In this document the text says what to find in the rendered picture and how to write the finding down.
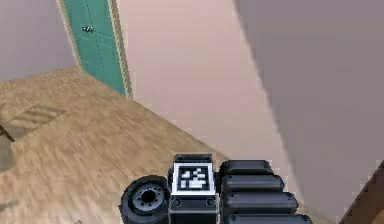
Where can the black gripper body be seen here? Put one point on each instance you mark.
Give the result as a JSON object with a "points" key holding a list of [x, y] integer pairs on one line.
{"points": [[145, 200]]}

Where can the teal room door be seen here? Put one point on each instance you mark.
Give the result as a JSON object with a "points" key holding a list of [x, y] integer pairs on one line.
{"points": [[96, 43]]}

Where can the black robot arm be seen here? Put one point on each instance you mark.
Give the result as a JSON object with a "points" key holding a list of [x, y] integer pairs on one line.
{"points": [[253, 196]]}

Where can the brown wooden furniture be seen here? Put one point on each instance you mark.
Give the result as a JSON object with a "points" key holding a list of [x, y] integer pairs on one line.
{"points": [[366, 203]]}

